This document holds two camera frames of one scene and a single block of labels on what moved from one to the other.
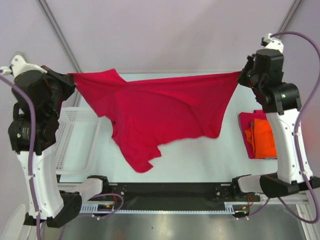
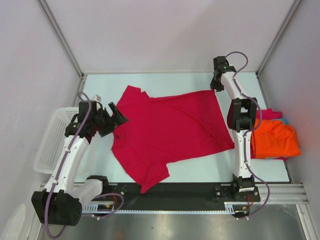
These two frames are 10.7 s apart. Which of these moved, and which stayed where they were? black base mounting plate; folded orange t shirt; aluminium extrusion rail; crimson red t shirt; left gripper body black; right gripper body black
Moved: right gripper body black; left gripper body black; crimson red t shirt
Stayed: aluminium extrusion rail; black base mounting plate; folded orange t shirt
